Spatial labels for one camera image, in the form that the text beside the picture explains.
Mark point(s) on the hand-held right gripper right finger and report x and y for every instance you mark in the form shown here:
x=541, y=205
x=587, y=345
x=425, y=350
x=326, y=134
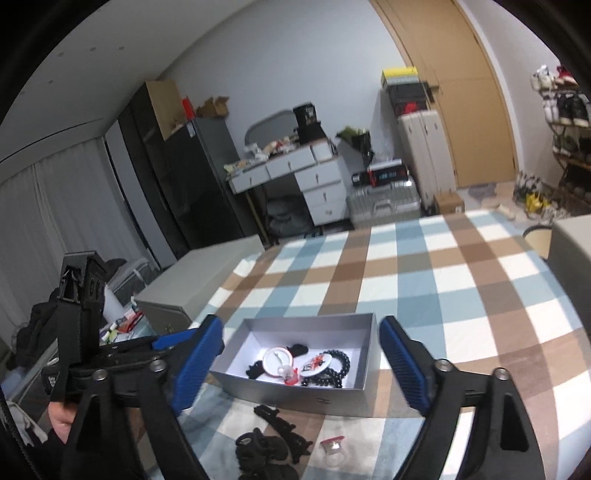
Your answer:
x=406, y=367

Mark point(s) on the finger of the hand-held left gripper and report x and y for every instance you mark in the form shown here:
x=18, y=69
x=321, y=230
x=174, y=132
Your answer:
x=161, y=344

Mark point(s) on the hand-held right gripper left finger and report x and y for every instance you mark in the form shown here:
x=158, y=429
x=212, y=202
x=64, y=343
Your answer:
x=197, y=367

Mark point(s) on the small black hair clip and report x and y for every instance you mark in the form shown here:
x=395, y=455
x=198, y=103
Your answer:
x=254, y=371

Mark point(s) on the white round badge red rim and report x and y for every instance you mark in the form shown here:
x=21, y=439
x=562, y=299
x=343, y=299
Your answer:
x=277, y=360

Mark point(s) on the small black hair bow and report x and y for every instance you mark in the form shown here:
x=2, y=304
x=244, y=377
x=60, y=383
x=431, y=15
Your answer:
x=298, y=350

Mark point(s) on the silver rectangular box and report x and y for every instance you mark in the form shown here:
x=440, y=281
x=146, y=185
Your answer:
x=300, y=397

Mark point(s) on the person's left forearm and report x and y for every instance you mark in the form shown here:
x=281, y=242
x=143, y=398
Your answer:
x=48, y=459

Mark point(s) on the person's left hand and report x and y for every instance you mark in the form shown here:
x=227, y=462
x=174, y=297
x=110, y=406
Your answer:
x=61, y=417

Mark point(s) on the clutter of colourful packets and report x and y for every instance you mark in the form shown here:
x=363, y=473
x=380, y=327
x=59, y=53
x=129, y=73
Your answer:
x=122, y=323

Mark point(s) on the white fan heater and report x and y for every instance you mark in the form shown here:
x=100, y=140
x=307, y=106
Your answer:
x=134, y=277

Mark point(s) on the checkered tablecloth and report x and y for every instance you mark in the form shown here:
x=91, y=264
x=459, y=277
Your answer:
x=438, y=286

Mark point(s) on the black scrunchie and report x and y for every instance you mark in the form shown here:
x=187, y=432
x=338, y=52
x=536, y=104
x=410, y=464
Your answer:
x=272, y=474
x=261, y=447

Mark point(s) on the black hair claw clip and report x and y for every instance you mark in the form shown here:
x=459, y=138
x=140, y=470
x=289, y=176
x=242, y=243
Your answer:
x=281, y=429

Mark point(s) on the white curtain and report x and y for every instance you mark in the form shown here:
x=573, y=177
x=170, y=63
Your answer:
x=69, y=207

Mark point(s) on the dark wardrobe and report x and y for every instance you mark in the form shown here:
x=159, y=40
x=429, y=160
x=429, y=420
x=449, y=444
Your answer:
x=147, y=184

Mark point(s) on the silver suitcase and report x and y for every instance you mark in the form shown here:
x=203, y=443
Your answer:
x=383, y=207

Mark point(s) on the dark refrigerator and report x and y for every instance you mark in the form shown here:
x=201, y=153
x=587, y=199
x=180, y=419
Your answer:
x=203, y=184

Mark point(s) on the small brown cardboard box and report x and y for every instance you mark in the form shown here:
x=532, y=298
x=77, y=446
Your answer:
x=449, y=203

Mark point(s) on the dark grey cushion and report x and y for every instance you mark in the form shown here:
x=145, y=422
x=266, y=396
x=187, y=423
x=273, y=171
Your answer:
x=288, y=217

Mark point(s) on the beige round stool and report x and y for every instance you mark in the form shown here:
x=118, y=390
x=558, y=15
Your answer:
x=538, y=242

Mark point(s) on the grey floor mat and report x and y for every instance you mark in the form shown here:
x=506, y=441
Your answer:
x=481, y=191

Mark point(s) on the small black box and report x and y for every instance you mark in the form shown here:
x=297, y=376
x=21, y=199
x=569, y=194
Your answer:
x=360, y=178

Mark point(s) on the black box with red stripe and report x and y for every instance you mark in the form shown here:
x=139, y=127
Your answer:
x=388, y=173

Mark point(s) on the plain grey cabinet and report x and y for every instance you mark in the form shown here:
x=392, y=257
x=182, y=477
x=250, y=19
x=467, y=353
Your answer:
x=572, y=263

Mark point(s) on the white desk with drawers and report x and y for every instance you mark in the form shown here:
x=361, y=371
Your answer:
x=318, y=184

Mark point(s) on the beige upright suitcase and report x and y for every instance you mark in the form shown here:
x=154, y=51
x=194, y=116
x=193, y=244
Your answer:
x=427, y=161

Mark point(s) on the scattered pile of shoes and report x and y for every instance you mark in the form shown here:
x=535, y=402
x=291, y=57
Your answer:
x=538, y=198

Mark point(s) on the clutter of small desk things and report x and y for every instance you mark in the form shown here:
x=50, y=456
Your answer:
x=272, y=148

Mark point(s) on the black wrapped bouquet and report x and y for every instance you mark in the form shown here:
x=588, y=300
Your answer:
x=355, y=141

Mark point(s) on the flat cardboard sheet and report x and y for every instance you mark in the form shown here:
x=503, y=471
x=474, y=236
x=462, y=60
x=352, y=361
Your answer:
x=164, y=106

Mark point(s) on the open cardboard box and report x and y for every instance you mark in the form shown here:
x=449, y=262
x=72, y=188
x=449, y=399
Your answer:
x=212, y=107

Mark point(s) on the oval grey mirror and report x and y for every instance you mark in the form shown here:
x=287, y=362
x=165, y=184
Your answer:
x=270, y=124

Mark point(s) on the red black shoe box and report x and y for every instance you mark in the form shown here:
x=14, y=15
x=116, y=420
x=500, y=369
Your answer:
x=408, y=107

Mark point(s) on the wooden shoe rack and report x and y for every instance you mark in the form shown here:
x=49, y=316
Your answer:
x=572, y=161

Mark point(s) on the wooden door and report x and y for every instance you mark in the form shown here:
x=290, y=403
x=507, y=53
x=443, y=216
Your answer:
x=461, y=92

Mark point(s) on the yellow shoe box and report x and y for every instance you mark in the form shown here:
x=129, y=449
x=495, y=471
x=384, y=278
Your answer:
x=399, y=75

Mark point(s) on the rows of sneakers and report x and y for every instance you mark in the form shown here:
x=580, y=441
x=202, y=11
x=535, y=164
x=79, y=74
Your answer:
x=565, y=106

